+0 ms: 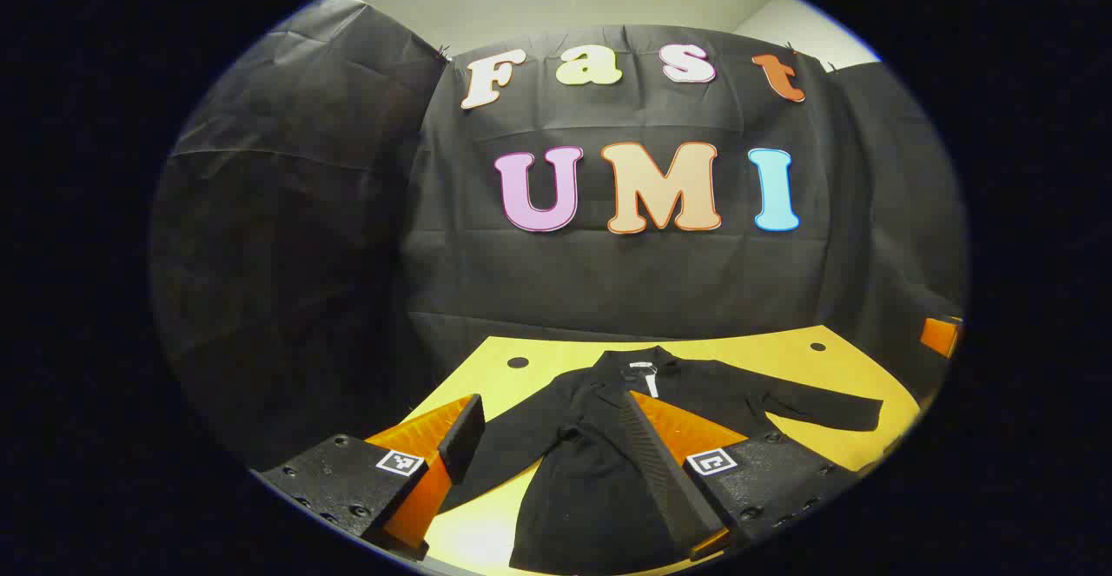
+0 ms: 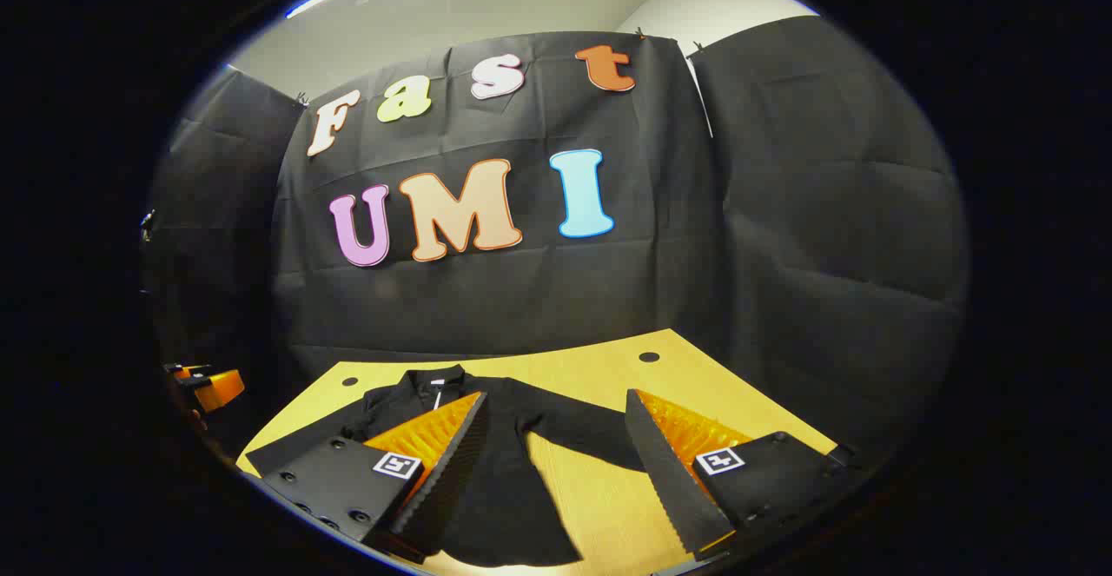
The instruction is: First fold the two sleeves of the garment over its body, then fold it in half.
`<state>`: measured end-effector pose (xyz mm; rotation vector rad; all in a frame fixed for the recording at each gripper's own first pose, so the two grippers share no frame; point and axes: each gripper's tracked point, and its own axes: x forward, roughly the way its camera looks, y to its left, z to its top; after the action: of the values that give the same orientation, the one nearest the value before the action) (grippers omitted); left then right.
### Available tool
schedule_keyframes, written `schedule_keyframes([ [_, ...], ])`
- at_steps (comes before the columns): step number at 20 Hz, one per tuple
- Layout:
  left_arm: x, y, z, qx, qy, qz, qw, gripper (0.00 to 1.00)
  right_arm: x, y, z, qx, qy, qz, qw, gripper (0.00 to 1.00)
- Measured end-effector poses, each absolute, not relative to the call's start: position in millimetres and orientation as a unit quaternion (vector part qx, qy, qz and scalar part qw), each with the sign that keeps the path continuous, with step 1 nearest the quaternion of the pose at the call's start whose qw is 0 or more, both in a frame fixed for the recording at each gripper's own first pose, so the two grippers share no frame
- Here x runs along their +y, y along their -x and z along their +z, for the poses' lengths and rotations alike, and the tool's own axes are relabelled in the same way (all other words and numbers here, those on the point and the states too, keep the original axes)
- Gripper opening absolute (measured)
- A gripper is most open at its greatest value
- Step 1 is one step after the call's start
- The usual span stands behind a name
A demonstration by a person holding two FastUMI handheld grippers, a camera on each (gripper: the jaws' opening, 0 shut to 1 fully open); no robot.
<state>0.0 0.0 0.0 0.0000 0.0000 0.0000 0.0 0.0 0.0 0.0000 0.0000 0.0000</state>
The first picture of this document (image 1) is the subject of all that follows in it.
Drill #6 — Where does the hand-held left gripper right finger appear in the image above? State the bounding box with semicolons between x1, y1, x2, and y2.
612;389;863;564

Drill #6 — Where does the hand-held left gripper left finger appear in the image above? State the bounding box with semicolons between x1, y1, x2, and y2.
261;394;486;561

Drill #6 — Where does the black backdrop cloth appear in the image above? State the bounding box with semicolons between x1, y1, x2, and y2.
149;0;968;473

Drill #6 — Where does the black coat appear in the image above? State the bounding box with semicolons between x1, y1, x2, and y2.
434;346;884;575

